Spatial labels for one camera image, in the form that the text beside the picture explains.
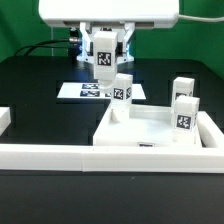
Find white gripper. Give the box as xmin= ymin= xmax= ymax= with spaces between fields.
xmin=38 ymin=0 xmax=179 ymax=62

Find white marker sheet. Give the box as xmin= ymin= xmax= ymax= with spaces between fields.
xmin=57 ymin=82 xmax=146 ymax=100

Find white U-shaped fence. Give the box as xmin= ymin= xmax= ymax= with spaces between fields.
xmin=0 ymin=112 xmax=224 ymax=173

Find black cables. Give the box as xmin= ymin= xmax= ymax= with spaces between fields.
xmin=13 ymin=37 xmax=83 ymax=57

